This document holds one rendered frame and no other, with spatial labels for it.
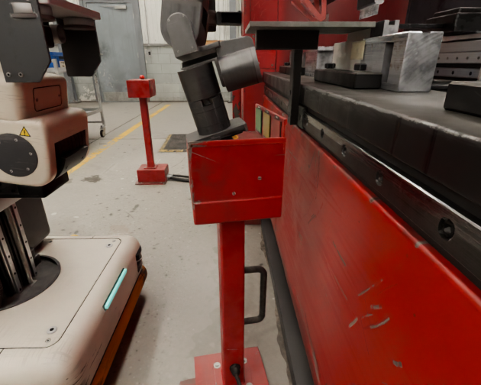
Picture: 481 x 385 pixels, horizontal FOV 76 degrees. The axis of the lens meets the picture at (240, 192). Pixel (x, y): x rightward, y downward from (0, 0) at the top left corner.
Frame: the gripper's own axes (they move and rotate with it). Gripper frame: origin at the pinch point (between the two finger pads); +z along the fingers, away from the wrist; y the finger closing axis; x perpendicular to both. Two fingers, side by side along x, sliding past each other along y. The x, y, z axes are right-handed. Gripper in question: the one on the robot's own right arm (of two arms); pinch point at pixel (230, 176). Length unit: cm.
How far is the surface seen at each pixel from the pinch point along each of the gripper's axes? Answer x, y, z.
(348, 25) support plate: 13.6, 34.0, -17.5
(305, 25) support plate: 15.2, 25.4, -20.0
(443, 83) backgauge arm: 57, 96, 16
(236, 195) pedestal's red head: -4.8, -0.3, 1.7
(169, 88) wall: 754, -27, 36
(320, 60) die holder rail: 52, 44, -8
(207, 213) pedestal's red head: -4.8, -6.0, 3.2
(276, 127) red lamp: -1.9, 10.1, -6.5
